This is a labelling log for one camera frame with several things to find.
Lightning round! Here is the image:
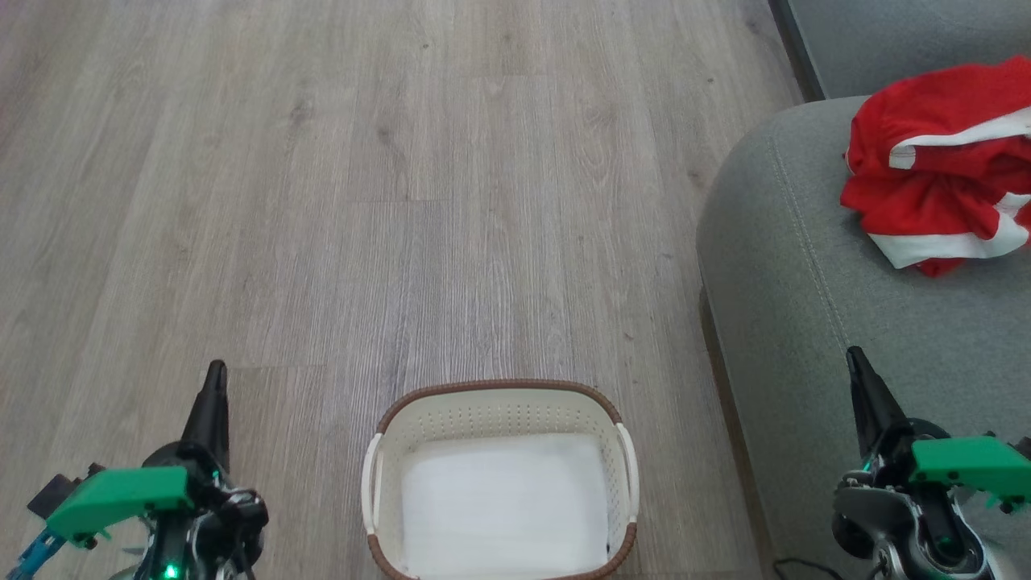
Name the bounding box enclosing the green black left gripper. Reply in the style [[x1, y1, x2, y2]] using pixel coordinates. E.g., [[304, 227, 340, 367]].
[[47, 361, 271, 580]]

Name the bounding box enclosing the red garment with white stripes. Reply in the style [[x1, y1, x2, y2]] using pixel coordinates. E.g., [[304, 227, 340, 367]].
[[844, 55, 1031, 202]]

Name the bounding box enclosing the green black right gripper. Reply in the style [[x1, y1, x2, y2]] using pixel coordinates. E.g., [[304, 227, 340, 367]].
[[847, 346, 1031, 513]]

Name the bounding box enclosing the white basket with brown rim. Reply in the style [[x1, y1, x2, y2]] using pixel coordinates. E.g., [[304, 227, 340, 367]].
[[361, 379, 641, 580]]

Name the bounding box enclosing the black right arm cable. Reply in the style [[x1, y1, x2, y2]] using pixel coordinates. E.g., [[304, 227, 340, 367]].
[[773, 558, 843, 580]]

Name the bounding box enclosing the grey flat sofa section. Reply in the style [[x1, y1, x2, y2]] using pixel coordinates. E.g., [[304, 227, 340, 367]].
[[769, 0, 1031, 102]]

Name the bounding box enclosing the grey sofa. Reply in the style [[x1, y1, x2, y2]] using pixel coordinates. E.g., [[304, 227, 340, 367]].
[[697, 95, 1031, 580]]

